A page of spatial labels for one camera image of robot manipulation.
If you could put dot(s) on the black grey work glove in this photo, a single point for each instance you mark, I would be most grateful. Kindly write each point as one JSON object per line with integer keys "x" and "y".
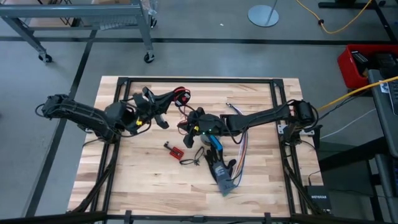
{"x": 221, "y": 174}

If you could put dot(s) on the black Netgear network switch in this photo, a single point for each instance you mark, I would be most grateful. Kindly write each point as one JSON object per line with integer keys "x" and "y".
{"x": 318, "y": 199}

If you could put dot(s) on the black horizontal rig bar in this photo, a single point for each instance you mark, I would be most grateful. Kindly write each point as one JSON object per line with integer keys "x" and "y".
{"x": 199, "y": 218}

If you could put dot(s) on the black aluminium table frame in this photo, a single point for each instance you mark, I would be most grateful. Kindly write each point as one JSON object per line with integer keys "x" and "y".
{"x": 217, "y": 80}

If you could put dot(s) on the small red circuit board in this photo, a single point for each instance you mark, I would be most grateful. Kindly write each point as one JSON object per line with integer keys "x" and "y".
{"x": 176, "y": 153}

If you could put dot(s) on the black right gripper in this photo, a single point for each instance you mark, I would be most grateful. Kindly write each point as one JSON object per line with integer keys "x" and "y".
{"x": 208, "y": 124}

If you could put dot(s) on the black electronic device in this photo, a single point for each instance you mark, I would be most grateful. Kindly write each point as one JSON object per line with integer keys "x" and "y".
{"x": 360, "y": 60}

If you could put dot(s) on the round grey stand base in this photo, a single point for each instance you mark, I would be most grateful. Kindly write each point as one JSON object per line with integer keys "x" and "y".
{"x": 261, "y": 17}

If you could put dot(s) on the clear safety glasses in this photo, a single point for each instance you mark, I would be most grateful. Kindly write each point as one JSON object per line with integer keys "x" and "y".
{"x": 196, "y": 161}

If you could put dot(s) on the red plastic bin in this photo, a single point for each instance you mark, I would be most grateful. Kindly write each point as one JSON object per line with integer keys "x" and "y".
{"x": 346, "y": 67}

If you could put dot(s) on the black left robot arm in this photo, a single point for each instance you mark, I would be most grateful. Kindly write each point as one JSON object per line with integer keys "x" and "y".
{"x": 84, "y": 112}

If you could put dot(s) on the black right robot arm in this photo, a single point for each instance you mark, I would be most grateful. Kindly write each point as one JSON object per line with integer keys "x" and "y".
{"x": 258, "y": 116}

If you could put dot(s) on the grey duct tape roll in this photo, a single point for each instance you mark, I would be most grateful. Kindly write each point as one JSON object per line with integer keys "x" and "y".
{"x": 205, "y": 140}

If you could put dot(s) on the grey desk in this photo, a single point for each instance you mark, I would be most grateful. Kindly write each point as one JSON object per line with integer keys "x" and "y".
{"x": 385, "y": 124}

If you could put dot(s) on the grey metal wheeled cart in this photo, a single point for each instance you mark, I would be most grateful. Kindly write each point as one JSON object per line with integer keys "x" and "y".
{"x": 71, "y": 11}

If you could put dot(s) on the silver mounting bracket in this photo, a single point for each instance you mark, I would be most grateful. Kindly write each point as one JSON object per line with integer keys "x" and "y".
{"x": 281, "y": 129}

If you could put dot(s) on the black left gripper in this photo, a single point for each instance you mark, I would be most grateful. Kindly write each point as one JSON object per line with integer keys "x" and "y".
{"x": 146, "y": 109}

